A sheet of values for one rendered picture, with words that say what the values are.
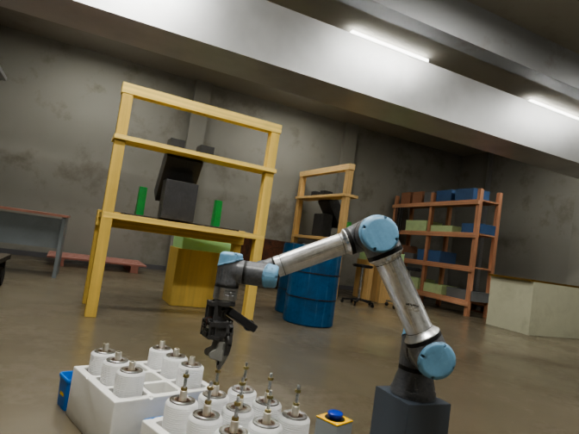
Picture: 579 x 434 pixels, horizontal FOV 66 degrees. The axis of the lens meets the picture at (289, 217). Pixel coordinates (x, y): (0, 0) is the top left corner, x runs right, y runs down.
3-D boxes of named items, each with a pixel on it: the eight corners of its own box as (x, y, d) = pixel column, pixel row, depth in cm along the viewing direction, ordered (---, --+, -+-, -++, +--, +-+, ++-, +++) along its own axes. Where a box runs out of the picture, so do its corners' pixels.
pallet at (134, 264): (139, 268, 766) (140, 260, 766) (146, 275, 678) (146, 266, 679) (47, 258, 709) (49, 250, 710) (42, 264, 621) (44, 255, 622)
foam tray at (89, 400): (159, 399, 194) (166, 358, 195) (209, 437, 166) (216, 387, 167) (65, 414, 167) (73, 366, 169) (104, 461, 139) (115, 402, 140)
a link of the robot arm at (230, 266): (245, 254, 138) (217, 251, 138) (239, 289, 137) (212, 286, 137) (246, 254, 146) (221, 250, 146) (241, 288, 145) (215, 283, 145)
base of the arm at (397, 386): (414, 387, 163) (418, 359, 164) (445, 402, 149) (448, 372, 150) (381, 387, 157) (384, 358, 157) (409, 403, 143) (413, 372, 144)
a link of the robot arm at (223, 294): (232, 286, 146) (242, 289, 139) (230, 300, 146) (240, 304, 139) (211, 284, 142) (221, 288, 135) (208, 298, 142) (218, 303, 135)
